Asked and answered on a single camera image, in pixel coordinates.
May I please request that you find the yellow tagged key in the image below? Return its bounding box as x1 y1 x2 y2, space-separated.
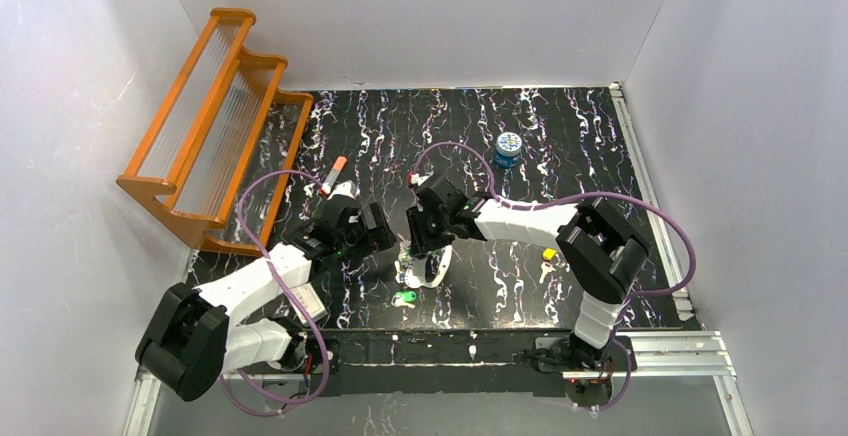
539 248 557 284

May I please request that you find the orange wooden tiered rack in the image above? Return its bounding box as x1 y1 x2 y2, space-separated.
116 8 314 256

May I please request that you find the orange capped white highlighter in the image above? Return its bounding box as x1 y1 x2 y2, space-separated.
321 156 347 196

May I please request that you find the white label box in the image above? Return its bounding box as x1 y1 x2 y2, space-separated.
291 282 328 321

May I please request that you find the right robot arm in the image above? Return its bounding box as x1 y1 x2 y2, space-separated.
406 174 651 354

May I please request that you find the white metal keyring plate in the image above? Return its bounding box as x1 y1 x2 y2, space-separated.
395 243 454 289

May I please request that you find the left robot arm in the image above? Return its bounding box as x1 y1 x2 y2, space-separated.
135 192 397 402

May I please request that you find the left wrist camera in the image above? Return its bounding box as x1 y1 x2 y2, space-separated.
329 180 357 199

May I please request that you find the green tagged key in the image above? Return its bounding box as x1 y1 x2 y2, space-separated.
391 290 418 309

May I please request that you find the blue round tin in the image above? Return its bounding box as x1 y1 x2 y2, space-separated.
493 132 524 169

